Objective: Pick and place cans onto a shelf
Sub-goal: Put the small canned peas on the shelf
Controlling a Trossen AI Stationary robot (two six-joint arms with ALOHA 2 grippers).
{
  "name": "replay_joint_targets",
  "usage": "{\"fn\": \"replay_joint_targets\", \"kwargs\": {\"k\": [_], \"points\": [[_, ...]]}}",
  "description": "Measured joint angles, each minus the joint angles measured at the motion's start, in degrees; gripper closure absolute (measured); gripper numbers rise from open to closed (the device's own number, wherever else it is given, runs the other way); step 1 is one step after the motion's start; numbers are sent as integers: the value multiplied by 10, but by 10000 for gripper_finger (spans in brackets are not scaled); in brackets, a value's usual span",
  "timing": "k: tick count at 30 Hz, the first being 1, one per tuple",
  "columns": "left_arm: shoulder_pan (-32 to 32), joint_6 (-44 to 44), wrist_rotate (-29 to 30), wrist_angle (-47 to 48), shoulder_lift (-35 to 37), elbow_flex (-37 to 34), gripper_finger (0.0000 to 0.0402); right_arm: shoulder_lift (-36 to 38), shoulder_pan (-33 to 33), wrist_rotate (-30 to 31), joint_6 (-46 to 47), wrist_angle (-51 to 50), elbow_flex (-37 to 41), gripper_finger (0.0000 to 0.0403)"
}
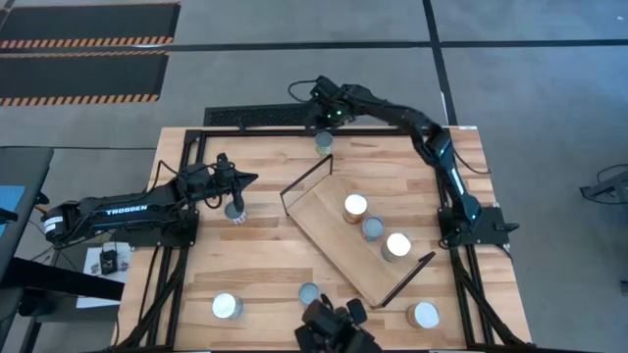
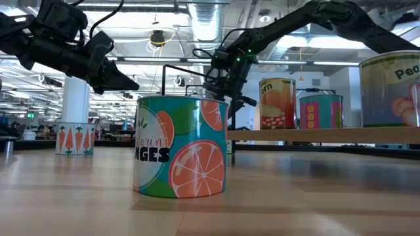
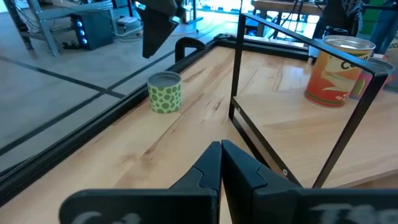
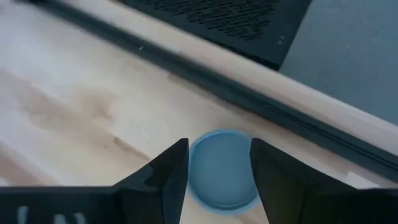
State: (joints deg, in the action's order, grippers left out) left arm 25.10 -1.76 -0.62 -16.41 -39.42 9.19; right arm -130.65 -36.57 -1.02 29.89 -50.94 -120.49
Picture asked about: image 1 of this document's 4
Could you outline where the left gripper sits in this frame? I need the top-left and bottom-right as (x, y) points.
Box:
(209, 152), (259, 213)

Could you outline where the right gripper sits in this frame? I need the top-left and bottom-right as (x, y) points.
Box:
(301, 76), (355, 136)

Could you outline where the green label can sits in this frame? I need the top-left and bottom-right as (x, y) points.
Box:
(314, 130), (335, 158)

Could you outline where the small grey can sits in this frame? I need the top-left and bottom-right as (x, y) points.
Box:
(361, 216), (387, 243)

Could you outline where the wide can pale label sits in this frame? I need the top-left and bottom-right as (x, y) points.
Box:
(211, 291), (244, 321)

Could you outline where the teal mandarin oranges can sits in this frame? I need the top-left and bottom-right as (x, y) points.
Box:
(297, 281), (323, 307)

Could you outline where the tall yellow label can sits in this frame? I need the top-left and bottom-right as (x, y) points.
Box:
(380, 231), (413, 264)

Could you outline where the wide can yellow label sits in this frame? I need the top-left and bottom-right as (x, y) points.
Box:
(405, 300), (442, 330)

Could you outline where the white carrot print can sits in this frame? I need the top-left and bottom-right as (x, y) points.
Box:
(224, 200), (248, 226)

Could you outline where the black floor grate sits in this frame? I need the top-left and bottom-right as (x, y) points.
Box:
(203, 102), (325, 127)

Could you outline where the gold can white lid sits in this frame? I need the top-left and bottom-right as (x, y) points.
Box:
(341, 193), (369, 226)

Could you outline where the small black device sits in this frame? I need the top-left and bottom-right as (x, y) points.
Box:
(99, 248), (119, 275)

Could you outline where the black blocky device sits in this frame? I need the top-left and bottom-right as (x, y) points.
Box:
(293, 292), (384, 353)

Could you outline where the white paper sheet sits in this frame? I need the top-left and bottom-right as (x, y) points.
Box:
(81, 243), (132, 284)

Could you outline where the black hazard striped floor mat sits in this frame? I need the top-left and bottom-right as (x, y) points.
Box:
(0, 2), (182, 50)
(0, 51), (171, 107)

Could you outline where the black desk beam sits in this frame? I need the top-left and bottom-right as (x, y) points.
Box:
(0, 257), (125, 301)

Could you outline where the black desk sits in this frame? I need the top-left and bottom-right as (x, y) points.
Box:
(0, 145), (55, 276)

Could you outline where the blue panel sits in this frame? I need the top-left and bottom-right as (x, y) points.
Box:
(0, 184), (26, 237)

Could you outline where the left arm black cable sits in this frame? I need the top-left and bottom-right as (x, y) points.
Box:
(146, 159), (232, 211)

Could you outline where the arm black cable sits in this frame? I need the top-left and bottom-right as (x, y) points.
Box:
(146, 159), (232, 211)
(287, 77), (318, 105)

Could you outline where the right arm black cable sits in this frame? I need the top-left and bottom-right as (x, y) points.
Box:
(287, 77), (318, 105)

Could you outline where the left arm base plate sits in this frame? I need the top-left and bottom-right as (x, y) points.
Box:
(115, 208), (200, 249)

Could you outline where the wooden tray with black handles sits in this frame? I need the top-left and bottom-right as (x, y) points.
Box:
(279, 153), (437, 310)

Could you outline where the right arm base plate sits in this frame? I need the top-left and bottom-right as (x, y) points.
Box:
(438, 205), (520, 246)

